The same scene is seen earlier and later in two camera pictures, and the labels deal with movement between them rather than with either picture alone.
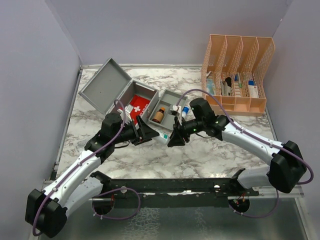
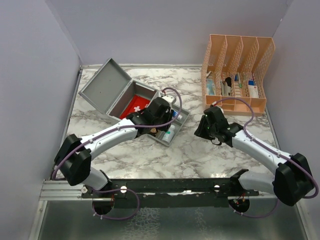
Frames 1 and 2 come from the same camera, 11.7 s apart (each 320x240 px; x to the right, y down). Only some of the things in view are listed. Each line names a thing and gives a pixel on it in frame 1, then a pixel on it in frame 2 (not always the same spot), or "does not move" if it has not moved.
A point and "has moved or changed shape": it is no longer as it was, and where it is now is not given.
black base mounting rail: (175, 192) does not move
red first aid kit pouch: (137, 105) does not move
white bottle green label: (164, 138) has moved or changed shape
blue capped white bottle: (185, 111) → (175, 113)
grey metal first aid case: (111, 84) does not move
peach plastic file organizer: (233, 70) does not move
